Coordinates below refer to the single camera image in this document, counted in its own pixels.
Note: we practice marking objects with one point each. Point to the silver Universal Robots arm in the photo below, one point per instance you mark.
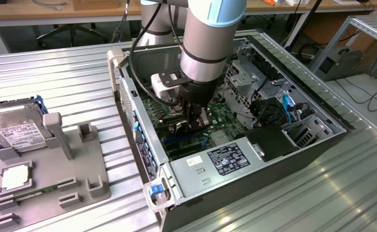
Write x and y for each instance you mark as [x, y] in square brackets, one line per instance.
[204, 48]

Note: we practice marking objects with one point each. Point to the graphics card with black fan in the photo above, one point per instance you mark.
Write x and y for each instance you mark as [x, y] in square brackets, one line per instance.
[182, 128]

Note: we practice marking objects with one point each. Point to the silver perforated drive cage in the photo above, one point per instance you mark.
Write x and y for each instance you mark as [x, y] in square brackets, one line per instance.
[240, 101]

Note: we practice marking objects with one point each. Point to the silver chipset heatsink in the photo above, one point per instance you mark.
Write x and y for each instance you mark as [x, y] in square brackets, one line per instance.
[220, 139]

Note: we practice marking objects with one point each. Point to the black expansion slot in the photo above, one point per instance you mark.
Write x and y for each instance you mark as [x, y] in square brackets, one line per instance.
[188, 151]
[184, 146]

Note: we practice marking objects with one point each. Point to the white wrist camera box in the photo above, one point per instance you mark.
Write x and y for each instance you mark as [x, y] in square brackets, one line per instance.
[160, 89]

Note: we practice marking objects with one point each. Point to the black plastic duct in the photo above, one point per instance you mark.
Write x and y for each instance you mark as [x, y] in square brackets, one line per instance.
[266, 142]

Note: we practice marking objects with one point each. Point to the blue case latch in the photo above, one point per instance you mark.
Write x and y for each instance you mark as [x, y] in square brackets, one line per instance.
[154, 189]

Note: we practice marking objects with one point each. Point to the aluminium slat rack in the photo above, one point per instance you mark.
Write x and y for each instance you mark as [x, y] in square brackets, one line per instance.
[368, 26]

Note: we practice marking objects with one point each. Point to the grey parts rack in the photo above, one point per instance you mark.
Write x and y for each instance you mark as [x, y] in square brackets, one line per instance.
[46, 174]

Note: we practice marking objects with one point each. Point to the black office chair base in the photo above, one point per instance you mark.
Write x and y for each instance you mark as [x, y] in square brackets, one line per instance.
[74, 31]
[263, 18]

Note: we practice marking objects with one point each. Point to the silver power supply with label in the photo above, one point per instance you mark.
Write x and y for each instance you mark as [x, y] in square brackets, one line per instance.
[188, 178]

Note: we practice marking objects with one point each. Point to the wooden desk with white frame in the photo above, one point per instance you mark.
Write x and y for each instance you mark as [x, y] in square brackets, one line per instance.
[79, 13]

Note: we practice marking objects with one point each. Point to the grey computer tower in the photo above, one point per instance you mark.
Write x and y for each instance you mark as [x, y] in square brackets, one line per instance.
[343, 65]

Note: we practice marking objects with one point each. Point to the silver CPU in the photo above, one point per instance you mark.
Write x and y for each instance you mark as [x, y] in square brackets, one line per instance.
[14, 177]

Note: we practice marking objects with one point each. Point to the small orange box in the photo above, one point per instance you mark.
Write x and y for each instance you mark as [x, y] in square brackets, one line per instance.
[271, 2]

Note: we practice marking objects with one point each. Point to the green motherboard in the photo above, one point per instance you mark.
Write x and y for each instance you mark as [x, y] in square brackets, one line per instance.
[227, 116]

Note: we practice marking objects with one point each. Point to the small white box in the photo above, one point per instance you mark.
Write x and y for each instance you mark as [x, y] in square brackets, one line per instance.
[291, 2]

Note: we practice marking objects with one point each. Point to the silver disk bay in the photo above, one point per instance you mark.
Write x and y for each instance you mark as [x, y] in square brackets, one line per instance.
[304, 135]

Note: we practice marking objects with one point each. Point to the open black PC case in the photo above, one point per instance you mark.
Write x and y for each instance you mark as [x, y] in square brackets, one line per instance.
[272, 183]

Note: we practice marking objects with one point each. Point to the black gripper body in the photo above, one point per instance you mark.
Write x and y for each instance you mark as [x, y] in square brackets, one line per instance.
[198, 94]

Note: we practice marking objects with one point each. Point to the loose green RAM stick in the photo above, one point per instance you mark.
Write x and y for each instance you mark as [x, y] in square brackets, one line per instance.
[37, 192]

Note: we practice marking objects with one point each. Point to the silver hard disk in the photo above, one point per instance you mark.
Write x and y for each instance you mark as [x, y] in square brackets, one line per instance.
[18, 130]

